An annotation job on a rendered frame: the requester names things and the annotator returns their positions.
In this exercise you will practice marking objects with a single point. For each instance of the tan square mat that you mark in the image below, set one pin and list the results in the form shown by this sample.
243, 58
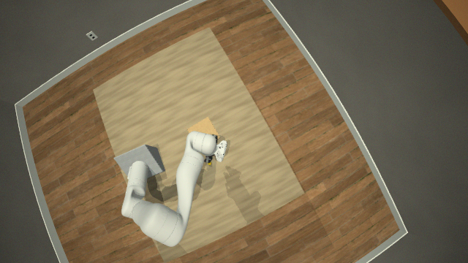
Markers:
204, 126

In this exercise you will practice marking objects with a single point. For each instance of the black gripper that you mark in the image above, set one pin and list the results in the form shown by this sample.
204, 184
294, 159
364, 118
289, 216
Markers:
208, 159

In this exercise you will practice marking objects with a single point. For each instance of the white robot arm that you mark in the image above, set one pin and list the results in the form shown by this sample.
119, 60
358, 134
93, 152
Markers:
157, 220

